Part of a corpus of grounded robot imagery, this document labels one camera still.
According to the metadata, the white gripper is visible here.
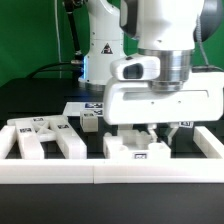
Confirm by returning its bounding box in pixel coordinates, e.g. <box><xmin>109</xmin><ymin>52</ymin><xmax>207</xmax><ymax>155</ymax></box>
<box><xmin>103</xmin><ymin>72</ymin><xmax>224</xmax><ymax>145</ymax></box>

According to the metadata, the white chair seat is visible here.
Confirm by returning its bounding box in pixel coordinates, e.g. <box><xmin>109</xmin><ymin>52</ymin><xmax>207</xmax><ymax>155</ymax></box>
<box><xmin>103</xmin><ymin>130</ymin><xmax>171</xmax><ymax>160</ymax></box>

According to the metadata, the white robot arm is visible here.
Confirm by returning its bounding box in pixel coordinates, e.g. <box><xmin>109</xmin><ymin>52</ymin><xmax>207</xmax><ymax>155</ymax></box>
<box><xmin>80</xmin><ymin>0</ymin><xmax>224</xmax><ymax>126</ymax></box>

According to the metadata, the white chair backrest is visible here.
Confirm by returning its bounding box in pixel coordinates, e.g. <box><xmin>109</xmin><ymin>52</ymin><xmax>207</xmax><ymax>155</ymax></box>
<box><xmin>7</xmin><ymin>115</ymin><xmax>87</xmax><ymax>160</ymax></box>

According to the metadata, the white base tag plate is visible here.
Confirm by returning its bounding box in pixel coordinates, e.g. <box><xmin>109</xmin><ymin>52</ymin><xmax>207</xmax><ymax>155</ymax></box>
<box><xmin>63</xmin><ymin>102</ymin><xmax>104</xmax><ymax>117</ymax></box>

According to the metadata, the white U-shaped frame wall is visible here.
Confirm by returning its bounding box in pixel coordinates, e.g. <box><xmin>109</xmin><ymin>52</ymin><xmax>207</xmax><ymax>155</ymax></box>
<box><xmin>0</xmin><ymin>126</ymin><xmax>224</xmax><ymax>184</ymax></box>

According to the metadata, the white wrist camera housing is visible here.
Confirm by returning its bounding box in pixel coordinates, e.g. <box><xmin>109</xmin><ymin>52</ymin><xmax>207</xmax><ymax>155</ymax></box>
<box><xmin>110</xmin><ymin>54</ymin><xmax>161</xmax><ymax>81</ymax></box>

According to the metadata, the black cable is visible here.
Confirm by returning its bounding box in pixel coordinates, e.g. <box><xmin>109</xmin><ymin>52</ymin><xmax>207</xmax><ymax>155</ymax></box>
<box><xmin>26</xmin><ymin>0</ymin><xmax>84</xmax><ymax>80</ymax></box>

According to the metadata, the white cable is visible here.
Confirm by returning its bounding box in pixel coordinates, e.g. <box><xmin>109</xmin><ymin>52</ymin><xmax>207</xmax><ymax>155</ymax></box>
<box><xmin>53</xmin><ymin>0</ymin><xmax>63</xmax><ymax>79</ymax></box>

